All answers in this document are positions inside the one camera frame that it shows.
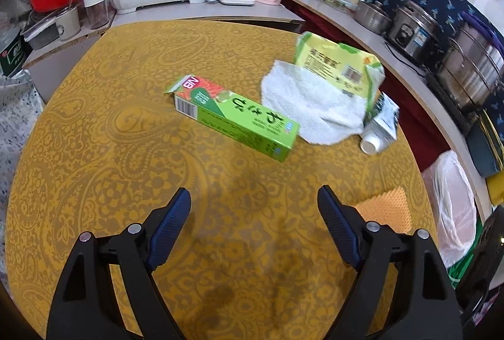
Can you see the large steel steamer pot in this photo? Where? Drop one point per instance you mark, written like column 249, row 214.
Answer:
column 471, row 70

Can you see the trash bin with white liner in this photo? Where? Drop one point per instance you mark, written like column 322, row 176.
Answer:
column 453, row 207

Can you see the red satin counter skirt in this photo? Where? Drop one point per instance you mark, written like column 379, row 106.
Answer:
column 427, row 126

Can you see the white paper towel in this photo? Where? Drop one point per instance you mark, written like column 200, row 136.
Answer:
column 325, row 114

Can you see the stacked blue yellow basins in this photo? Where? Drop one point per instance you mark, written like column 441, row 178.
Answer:
column 485, row 143

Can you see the small green drink carton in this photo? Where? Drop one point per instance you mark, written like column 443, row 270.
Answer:
column 380, row 126

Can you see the purple cloth on pot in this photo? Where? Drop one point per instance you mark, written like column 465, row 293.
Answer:
column 484, row 30

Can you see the orange mesh cloth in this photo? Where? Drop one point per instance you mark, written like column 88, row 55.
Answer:
column 389, row 208

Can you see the green toothpaste box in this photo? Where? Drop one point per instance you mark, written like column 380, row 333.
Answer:
column 234, row 115

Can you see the small steel lidded pot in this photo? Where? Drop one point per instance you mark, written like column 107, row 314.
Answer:
column 372, row 16

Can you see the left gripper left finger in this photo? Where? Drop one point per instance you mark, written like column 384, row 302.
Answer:
column 85, row 306

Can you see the green plastic bag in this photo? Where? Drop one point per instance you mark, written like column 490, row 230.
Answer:
column 457, row 271

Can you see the yellow green snack bag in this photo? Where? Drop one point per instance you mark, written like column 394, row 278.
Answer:
column 351, row 70

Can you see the black induction cooktop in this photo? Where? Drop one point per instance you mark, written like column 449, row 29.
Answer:
column 464, row 120

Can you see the steel rice cooker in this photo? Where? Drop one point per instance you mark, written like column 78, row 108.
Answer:
column 415, row 35

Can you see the yellow paisley tablecloth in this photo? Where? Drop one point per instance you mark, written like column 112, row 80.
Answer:
column 254, row 259

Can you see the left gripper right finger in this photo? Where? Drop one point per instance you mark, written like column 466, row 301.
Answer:
column 423, row 305

